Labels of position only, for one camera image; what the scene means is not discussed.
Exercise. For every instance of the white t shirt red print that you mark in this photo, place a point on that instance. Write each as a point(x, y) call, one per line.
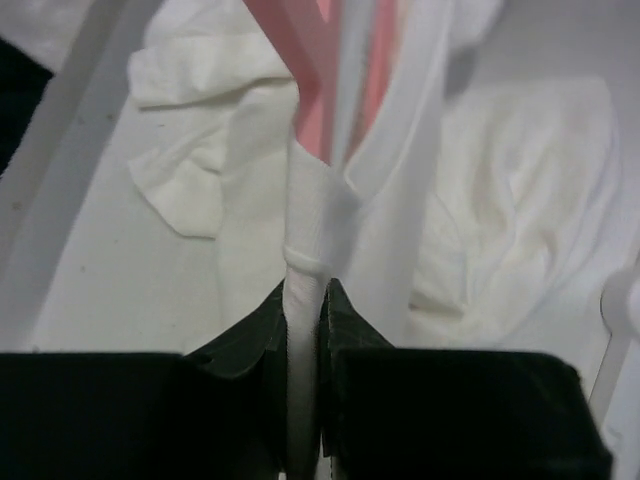
point(447, 223)

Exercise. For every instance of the black white checkered towel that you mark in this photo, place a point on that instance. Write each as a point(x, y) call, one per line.
point(22, 85)

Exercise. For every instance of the pink plastic hanger front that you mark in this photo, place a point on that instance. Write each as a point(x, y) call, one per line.
point(339, 53)

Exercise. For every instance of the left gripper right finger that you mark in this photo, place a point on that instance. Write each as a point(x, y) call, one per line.
point(396, 413)

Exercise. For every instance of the grey hanger stand pole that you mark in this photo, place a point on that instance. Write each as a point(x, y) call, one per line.
point(614, 399)

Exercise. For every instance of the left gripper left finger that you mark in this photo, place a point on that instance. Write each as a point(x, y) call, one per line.
point(216, 413)

